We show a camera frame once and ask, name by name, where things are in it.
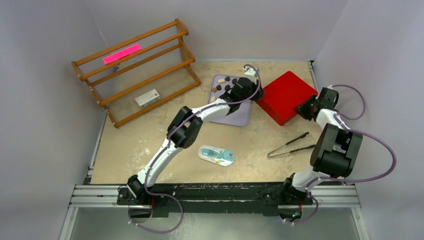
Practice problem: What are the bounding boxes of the red box lid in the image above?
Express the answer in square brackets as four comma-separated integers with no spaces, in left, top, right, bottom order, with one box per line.
[256,71,318,126]

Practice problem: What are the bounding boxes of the aluminium frame rail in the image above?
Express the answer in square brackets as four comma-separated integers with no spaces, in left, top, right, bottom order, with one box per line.
[59,184,369,240]

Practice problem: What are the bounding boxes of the small white stationery box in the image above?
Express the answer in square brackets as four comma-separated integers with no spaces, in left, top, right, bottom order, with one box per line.
[135,89,161,109]

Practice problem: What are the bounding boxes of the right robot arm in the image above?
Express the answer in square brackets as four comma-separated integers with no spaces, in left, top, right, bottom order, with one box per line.
[280,85,363,204]

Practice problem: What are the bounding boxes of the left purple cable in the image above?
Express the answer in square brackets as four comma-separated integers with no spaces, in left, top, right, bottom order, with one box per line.
[127,63,263,234]

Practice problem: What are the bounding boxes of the purple cable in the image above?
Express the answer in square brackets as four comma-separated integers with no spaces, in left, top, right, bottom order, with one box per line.
[304,84,397,226]
[127,63,263,234]

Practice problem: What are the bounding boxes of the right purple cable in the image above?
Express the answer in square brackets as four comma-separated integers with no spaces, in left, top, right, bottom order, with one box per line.
[304,84,397,226]

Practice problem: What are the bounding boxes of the blue correction tape package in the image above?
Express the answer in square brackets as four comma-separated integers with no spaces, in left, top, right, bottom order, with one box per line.
[197,145,236,167]

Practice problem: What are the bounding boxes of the wooden tiered shelf rack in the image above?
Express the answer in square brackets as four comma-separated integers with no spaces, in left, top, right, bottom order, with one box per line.
[71,18,201,129]

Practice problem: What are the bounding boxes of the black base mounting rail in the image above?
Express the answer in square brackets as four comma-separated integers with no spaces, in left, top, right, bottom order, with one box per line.
[117,177,313,218]

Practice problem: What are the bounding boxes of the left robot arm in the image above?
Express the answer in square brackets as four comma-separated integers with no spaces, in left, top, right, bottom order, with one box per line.
[126,76,264,205]

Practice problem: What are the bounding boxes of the lavender plastic tray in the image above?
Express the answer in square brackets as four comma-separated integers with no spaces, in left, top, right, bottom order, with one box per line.
[207,74,252,127]

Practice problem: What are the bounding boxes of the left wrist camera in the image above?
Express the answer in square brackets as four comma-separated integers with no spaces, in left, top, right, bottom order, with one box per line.
[243,66,258,85]

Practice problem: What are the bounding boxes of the metal tongs with black tips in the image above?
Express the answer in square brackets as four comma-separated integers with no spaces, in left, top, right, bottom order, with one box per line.
[266,132,316,159]

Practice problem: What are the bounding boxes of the pink sticky note strip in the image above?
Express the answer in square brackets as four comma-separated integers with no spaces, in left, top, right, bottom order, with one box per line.
[102,43,142,65]

